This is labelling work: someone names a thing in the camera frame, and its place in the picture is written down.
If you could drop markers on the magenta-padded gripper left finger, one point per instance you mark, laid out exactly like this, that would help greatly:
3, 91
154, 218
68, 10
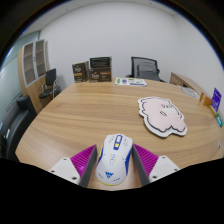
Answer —
68, 168

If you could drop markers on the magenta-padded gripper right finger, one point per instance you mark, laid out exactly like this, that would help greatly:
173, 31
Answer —
161, 166

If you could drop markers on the white blue yellow computer mouse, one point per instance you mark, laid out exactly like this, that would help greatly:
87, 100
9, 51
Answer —
113, 163

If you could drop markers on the pink pig-shaped mouse pad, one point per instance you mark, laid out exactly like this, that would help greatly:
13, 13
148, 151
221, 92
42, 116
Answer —
163, 116

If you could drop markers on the black sofa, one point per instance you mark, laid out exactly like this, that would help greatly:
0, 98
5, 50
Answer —
13, 126

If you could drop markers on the small teal box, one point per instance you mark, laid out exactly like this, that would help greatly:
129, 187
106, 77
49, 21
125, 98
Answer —
219, 120

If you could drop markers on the small orange box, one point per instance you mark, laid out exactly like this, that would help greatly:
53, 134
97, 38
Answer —
205, 100

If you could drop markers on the round grey printed sheet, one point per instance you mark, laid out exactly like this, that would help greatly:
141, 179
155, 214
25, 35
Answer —
190, 92

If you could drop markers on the purple card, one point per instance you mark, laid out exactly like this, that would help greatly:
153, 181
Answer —
216, 100

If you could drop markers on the wooden side desk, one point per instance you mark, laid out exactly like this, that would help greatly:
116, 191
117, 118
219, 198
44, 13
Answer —
183, 81

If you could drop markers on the wooden shelf unit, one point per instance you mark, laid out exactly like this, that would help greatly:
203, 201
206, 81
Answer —
31, 86

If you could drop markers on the white printed paper sheet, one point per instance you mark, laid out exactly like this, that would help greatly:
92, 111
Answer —
130, 82

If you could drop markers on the small black chair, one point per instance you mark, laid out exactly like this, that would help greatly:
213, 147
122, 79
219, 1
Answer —
50, 77

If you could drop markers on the tall brown cardboard box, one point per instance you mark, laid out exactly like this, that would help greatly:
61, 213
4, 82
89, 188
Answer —
79, 73

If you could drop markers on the black mesh office chair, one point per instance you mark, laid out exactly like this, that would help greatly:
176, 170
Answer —
144, 70

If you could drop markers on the wide brown cardboard box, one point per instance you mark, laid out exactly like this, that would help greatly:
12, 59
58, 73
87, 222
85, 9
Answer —
100, 75

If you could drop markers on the black cardboard box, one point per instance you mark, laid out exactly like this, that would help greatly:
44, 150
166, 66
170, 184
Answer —
100, 62

